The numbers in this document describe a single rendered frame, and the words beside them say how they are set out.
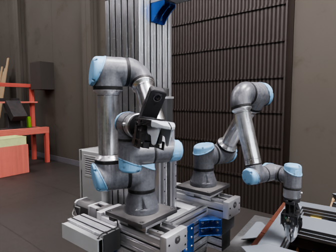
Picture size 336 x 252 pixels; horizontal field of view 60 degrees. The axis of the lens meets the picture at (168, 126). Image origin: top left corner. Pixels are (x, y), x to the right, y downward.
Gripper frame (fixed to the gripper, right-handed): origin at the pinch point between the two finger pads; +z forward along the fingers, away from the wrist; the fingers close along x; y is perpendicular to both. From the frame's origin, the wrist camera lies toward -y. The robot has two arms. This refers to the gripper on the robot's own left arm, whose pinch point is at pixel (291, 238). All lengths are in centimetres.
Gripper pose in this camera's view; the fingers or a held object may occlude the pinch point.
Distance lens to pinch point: 155.4
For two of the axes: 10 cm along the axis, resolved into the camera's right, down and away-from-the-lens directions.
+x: 8.4, 0.5, -5.5
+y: -5.5, 0.7, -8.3
